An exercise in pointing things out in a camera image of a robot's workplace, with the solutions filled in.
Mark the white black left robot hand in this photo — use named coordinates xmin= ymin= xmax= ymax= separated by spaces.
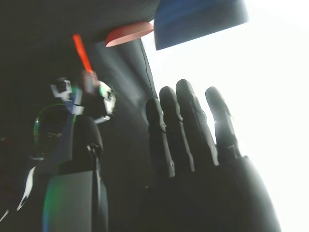
xmin=42 ymin=78 xmax=283 ymax=232

